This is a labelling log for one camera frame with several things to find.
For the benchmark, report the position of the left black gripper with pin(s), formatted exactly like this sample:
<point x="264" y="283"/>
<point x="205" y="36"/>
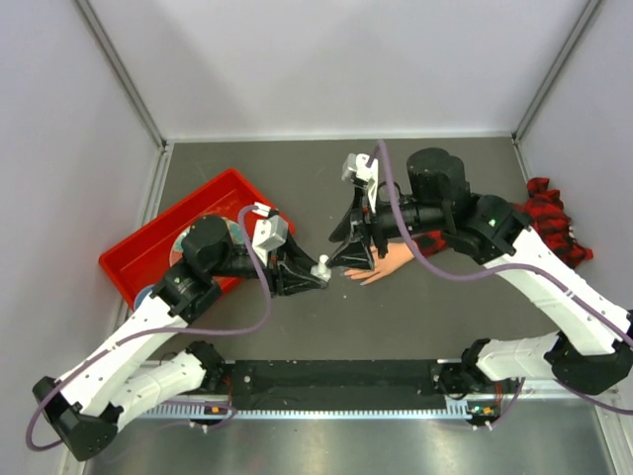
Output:
<point x="291" y="255"/>

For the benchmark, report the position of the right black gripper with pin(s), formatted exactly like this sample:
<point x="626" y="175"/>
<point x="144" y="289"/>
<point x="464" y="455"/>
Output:
<point x="353" y="253"/>

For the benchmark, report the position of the clear nail polish bottle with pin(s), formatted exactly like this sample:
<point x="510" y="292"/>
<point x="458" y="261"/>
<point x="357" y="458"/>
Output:
<point x="322" y="272"/>

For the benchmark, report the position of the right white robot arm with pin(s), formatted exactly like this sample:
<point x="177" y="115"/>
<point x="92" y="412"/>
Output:
<point x="591" y="349"/>

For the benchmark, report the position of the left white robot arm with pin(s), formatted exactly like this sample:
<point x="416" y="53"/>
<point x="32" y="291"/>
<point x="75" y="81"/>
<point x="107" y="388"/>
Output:
<point x="90" y="404"/>

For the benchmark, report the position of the mannequin hand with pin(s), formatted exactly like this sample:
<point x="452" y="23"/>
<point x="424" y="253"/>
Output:
<point x="397" y="256"/>

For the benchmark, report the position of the red and teal plate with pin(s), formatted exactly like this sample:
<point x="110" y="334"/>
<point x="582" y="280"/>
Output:
<point x="176" y="251"/>

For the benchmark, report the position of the blue plastic cup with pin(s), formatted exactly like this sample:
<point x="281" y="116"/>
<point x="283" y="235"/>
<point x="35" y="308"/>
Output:
<point x="141" y="295"/>

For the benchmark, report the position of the red plastic tray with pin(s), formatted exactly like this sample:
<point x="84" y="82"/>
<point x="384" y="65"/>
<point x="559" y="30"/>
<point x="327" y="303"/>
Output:
<point x="141" y="259"/>

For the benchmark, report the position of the red plaid shirt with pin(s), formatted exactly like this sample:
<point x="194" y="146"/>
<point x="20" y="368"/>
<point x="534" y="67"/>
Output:
<point x="548" y="218"/>

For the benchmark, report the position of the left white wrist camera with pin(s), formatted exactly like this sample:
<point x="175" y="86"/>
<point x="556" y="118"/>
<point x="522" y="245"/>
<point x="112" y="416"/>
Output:
<point x="270" y="232"/>

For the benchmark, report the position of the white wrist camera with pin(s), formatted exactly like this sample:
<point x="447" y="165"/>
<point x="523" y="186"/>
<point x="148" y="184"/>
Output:
<point x="362" y="170"/>
<point x="270" y="232"/>

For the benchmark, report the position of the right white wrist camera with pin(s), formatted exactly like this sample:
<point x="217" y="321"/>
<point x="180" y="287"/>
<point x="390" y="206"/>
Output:
<point x="362" y="170"/>

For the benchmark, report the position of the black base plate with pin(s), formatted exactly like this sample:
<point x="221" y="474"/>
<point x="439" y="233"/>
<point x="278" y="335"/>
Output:
<point x="332" y="384"/>

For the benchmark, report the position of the slotted cable duct rail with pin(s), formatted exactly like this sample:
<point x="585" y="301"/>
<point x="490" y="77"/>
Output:
<point x="467" y="410"/>

